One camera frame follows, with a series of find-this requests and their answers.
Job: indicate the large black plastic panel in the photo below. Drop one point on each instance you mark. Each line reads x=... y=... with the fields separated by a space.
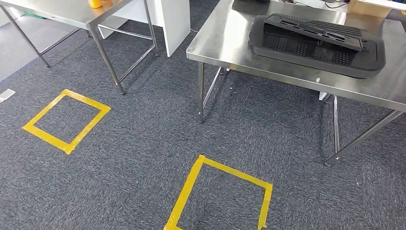
x=364 y=63

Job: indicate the stainless steel workbench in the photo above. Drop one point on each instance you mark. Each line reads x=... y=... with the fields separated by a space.
x=222 y=38

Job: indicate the black plastic plate bracket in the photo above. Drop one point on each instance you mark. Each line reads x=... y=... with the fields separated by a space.
x=317 y=33

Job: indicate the silver floor outlet plate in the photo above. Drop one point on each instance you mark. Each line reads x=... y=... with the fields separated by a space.
x=6 y=95

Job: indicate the white panel desk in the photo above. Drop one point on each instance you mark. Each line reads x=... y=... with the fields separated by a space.
x=174 y=25

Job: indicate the yellow floor tape square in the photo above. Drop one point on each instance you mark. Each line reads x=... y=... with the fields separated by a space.
x=35 y=130
x=187 y=193

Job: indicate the steel frame table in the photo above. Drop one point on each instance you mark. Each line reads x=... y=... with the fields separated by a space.
x=63 y=12

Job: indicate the yellow round object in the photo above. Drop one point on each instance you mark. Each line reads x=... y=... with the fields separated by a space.
x=94 y=3

